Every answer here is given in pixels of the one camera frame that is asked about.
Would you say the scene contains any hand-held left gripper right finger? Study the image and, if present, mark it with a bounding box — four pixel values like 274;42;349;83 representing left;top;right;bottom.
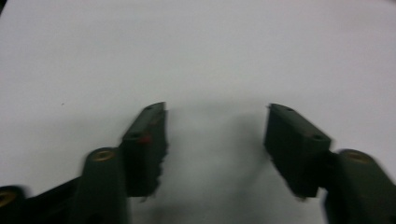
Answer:
262;103;396;224

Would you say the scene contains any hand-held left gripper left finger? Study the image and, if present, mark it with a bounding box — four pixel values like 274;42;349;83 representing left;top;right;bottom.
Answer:
69;101;169;224

